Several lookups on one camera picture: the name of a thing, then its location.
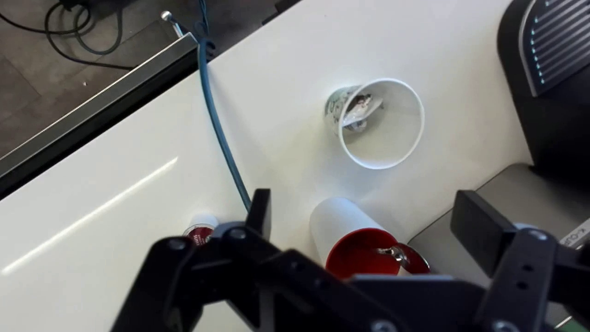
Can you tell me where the patterned white paper cup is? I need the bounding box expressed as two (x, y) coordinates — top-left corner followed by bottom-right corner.
(323, 76), (428, 174)

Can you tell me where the dark wood counter cabinet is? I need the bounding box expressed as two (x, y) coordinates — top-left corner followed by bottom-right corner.
(0, 0), (305, 200)

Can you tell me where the black silver Keurig coffee machine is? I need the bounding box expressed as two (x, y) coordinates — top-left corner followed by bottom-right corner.
(495, 0), (590, 181)

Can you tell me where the white mug red inside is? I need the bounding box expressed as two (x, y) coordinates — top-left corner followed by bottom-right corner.
(309, 196), (434, 283)

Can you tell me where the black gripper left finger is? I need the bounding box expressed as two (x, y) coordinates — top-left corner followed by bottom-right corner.
(109, 187), (395, 332)

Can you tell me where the black floor cable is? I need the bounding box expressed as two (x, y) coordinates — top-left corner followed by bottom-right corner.
(0, 0), (126, 71)

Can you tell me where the thin power cable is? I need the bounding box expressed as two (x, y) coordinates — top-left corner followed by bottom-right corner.
(194, 0), (255, 214)

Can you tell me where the metal spoon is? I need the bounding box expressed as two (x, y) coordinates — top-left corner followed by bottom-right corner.
(377, 244), (412, 268)

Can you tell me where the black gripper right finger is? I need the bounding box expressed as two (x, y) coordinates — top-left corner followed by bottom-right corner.
(450, 189), (590, 332)

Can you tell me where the crumpled sweetener packet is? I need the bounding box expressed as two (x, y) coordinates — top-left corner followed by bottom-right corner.
(340, 91), (386, 131)

